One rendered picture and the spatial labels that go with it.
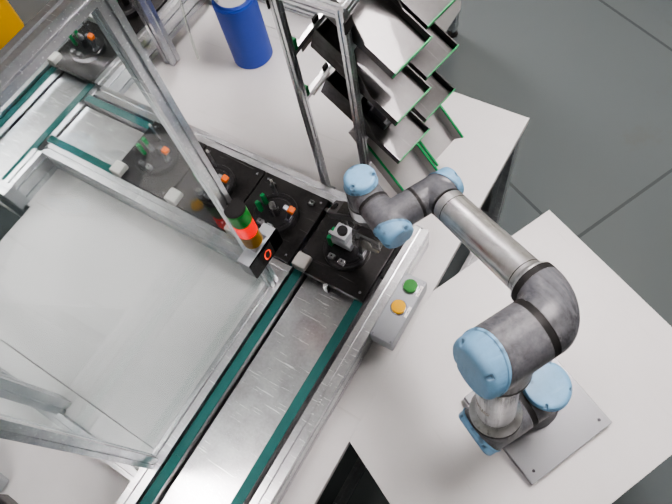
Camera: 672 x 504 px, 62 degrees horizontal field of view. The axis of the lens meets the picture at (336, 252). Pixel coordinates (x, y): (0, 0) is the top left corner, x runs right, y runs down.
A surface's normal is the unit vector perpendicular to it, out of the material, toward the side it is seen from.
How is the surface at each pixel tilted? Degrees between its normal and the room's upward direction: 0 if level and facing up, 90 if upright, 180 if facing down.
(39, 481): 0
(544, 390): 8
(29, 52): 90
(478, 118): 0
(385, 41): 25
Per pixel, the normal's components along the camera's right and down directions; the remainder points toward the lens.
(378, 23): 0.19, -0.16
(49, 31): 0.85, 0.41
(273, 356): -0.14, -0.44
